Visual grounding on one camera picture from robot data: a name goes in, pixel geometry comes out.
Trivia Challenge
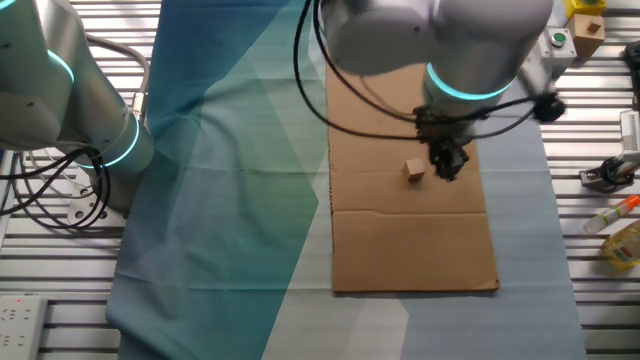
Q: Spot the silver depth camera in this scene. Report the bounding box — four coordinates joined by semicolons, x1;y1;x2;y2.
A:
618;109;640;164

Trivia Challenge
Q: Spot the clear bottle of yellow liquid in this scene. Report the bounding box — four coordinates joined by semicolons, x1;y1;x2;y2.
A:
601;222;640;274

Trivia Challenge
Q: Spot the small wooden block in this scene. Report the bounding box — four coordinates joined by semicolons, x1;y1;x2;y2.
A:
402;158;427;183

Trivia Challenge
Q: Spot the blue green patterned tablecloth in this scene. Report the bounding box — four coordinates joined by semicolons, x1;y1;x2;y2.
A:
104;0;589;360

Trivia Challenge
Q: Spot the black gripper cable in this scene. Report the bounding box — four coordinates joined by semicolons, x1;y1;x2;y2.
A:
292;0;426;142

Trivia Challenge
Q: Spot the metal clamp mount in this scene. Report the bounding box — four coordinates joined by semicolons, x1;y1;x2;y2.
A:
579;167;619;194

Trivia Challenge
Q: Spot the black base cable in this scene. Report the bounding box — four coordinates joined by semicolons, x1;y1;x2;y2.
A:
0;143;114;232

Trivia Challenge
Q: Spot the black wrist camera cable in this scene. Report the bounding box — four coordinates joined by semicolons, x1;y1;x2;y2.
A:
310;0;551;126

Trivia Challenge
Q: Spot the black device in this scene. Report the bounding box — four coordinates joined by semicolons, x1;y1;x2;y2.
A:
624;40;640;112

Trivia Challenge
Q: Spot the clear tube with orange cap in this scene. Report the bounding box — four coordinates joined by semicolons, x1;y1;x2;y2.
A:
582;194;640;235

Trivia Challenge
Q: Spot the white power strip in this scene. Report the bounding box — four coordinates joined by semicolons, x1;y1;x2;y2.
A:
0;294;49;360

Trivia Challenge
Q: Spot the yellow emergency stop box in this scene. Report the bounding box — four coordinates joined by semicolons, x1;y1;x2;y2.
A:
563;0;608;20

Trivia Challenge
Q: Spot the brown cardboard sheet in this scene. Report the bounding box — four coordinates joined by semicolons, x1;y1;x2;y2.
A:
324;62;501;294

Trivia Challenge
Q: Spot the thick grey base cable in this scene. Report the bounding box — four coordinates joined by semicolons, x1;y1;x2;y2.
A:
82;32;152;126

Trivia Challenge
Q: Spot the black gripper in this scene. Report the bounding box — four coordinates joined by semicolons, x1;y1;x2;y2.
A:
424;119;474;183

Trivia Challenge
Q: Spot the wooden box with square hole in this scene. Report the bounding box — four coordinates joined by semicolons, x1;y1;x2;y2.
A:
565;13;606;60

